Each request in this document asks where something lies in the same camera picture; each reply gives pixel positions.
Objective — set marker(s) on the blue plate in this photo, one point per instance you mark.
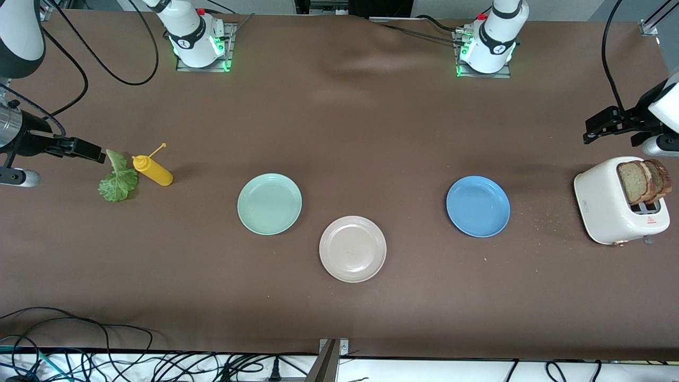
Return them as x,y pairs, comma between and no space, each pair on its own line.
477,207

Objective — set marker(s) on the green lettuce leaf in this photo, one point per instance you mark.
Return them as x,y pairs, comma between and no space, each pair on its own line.
118,185

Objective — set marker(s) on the aluminium frame corner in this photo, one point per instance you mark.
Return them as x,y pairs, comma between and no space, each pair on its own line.
46,15
648,27

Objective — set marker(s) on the metal post bracket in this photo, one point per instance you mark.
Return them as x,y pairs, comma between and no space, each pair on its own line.
326,366

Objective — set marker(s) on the beige plate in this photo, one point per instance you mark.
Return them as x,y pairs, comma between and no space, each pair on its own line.
353,249

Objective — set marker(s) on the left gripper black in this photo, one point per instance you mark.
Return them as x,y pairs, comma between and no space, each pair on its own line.
641,113

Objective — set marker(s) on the brown table cover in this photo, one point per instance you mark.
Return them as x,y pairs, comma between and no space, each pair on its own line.
371,132

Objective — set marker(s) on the black power plug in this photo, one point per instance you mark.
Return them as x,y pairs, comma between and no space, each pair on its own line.
274,371

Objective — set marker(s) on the black equipment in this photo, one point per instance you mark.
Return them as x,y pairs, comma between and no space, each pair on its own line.
382,6

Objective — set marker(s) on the yellow mustard squeeze bottle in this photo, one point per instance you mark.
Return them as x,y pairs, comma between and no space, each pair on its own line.
156,174

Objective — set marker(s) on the mint green plate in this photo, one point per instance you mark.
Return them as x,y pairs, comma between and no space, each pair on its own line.
269,204

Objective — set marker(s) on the brown bread slice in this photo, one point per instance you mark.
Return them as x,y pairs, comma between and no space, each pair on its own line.
663,180
632,183

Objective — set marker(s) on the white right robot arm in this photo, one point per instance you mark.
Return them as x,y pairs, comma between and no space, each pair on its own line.
191,37

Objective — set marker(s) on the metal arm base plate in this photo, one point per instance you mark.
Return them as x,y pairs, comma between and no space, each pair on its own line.
501,75
185,67

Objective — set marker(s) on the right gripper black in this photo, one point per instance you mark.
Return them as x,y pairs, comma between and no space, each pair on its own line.
33,138

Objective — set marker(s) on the white toaster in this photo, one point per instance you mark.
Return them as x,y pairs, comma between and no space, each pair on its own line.
602,207

